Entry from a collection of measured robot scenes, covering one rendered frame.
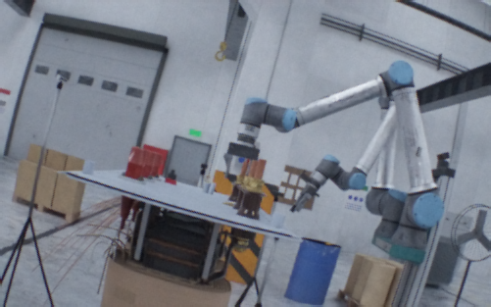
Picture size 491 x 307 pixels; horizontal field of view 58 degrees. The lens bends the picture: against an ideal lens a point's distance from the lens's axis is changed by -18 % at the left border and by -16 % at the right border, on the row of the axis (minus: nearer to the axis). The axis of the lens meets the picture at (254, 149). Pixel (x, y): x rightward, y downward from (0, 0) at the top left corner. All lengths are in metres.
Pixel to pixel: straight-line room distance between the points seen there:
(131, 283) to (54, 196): 6.69
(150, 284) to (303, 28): 6.21
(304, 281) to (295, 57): 3.16
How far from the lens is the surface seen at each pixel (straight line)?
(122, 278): 1.81
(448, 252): 11.74
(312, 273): 7.02
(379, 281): 7.06
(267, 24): 7.56
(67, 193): 8.35
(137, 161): 2.00
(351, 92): 2.35
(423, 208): 2.17
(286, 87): 7.39
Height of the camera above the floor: 1.49
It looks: 3 degrees up
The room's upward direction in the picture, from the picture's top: 15 degrees clockwise
